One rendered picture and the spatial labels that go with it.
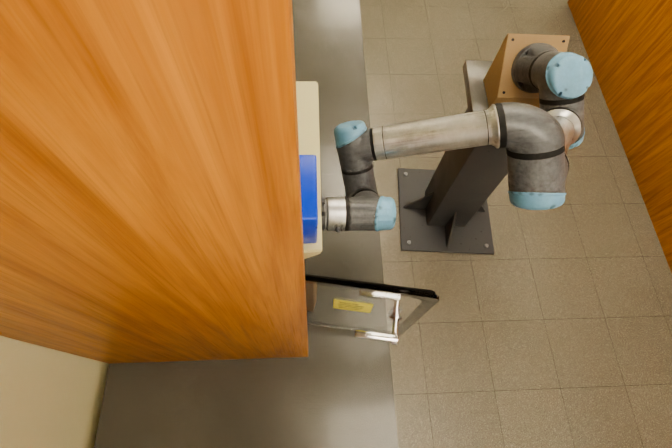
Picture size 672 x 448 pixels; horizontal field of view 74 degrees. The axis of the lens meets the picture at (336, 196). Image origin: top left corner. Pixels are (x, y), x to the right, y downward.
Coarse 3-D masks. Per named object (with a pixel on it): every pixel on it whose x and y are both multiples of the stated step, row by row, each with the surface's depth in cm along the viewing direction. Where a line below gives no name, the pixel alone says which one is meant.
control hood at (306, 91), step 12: (300, 84) 78; (312, 84) 78; (300, 96) 77; (312, 96) 77; (300, 108) 76; (312, 108) 76; (300, 120) 74; (312, 120) 75; (300, 132) 73; (312, 132) 74; (300, 144) 72; (312, 144) 72; (312, 252) 65
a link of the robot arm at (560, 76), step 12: (540, 60) 127; (552, 60) 121; (564, 60) 118; (576, 60) 118; (540, 72) 125; (552, 72) 119; (564, 72) 119; (576, 72) 119; (588, 72) 119; (540, 84) 126; (552, 84) 120; (564, 84) 119; (576, 84) 119; (588, 84) 119; (540, 96) 127; (552, 96) 123; (564, 96) 120; (576, 96) 120
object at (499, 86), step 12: (516, 36) 136; (528, 36) 136; (540, 36) 136; (552, 36) 137; (564, 36) 137; (504, 48) 138; (516, 48) 137; (564, 48) 138; (504, 60) 139; (492, 72) 147; (504, 72) 140; (492, 84) 147; (504, 84) 141; (492, 96) 147; (504, 96) 143; (516, 96) 143; (528, 96) 143
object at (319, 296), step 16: (320, 288) 78; (336, 288) 77; (352, 288) 75; (368, 288) 74; (384, 288) 75; (320, 304) 89; (384, 304) 82; (400, 304) 81; (416, 304) 79; (432, 304) 78; (320, 320) 104; (336, 320) 102; (352, 320) 99; (368, 320) 97; (384, 320) 95; (416, 320) 91
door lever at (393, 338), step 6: (390, 318) 91; (396, 318) 90; (396, 324) 90; (360, 330) 89; (396, 330) 90; (354, 336) 89; (360, 336) 89; (366, 336) 89; (372, 336) 89; (378, 336) 89; (384, 336) 89; (390, 336) 89; (396, 336) 89; (390, 342) 89; (396, 342) 89
